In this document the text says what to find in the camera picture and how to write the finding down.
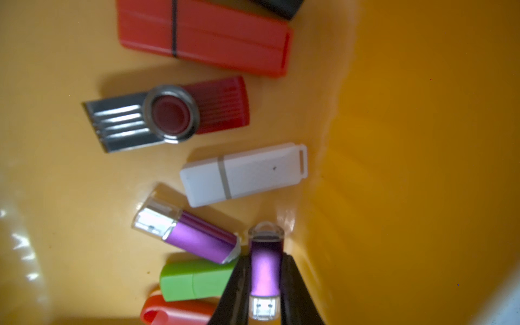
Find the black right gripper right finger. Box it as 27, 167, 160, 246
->
280, 253, 325, 325

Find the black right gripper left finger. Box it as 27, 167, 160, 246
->
207, 255, 251, 325

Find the green usb drive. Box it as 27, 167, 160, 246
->
159, 259, 238, 302

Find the purple usb drive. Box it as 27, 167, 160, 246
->
132, 197, 241, 265
249, 222, 284, 321

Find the red rounded usb drive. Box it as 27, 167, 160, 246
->
140, 295, 217, 325

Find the white slider usb drive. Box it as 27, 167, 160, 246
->
180, 143, 309, 207

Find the yellow plastic storage box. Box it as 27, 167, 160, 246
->
1, 1, 519, 324

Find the red black usb drive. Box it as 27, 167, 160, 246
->
83, 76, 250, 153

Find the red rectangular usb drive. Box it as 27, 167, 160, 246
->
116, 0, 293, 78

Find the black silver usb drive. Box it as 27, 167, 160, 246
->
252, 0, 304, 20

